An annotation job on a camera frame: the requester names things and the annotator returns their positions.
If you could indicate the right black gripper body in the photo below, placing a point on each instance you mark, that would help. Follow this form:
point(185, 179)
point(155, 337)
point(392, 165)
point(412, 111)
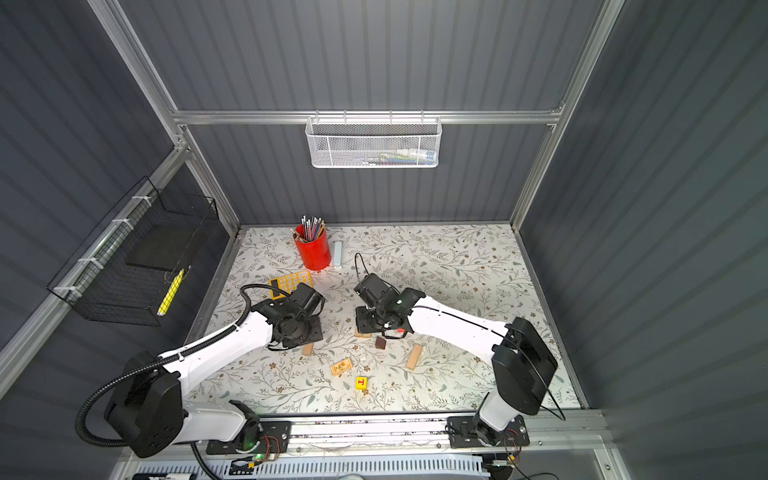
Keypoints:
point(369, 320)

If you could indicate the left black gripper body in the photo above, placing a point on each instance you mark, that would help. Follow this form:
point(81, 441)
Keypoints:
point(311, 330)

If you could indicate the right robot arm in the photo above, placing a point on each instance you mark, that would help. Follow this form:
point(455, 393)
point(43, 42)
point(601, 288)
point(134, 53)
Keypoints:
point(522, 363)

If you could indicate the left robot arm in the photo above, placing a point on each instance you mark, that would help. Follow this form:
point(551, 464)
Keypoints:
point(150, 408)

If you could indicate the picture domino block lower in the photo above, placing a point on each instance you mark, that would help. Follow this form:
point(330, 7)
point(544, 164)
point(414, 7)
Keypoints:
point(341, 367)

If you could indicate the light blue eraser block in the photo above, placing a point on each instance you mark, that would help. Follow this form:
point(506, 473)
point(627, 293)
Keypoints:
point(337, 254)

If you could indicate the yellow calculator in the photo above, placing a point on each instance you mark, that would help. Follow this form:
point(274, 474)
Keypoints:
point(290, 282)

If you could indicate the yellow letter cube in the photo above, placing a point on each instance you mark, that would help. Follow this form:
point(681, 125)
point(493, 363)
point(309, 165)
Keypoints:
point(361, 383)

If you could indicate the red pencil cup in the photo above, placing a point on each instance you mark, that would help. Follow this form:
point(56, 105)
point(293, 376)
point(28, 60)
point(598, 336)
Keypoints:
point(315, 254)

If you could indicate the pencils bundle in cup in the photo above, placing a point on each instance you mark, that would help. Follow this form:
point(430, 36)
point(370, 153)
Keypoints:
point(309, 230)

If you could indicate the yellow highlighter marker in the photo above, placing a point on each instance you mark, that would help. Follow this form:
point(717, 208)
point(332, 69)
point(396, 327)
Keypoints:
point(170, 294)

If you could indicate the markers in white basket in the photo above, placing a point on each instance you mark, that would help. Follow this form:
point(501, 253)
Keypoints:
point(402, 157)

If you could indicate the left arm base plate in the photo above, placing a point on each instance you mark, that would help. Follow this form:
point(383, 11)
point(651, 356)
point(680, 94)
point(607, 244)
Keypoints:
point(270, 437)

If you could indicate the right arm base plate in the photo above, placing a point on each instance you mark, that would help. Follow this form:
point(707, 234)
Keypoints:
point(469, 432)

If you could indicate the black wire side basket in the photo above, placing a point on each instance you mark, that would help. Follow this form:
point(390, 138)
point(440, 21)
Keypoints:
point(125, 273)

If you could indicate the white wire wall basket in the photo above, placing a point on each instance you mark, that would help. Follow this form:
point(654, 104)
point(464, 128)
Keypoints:
point(340, 145)

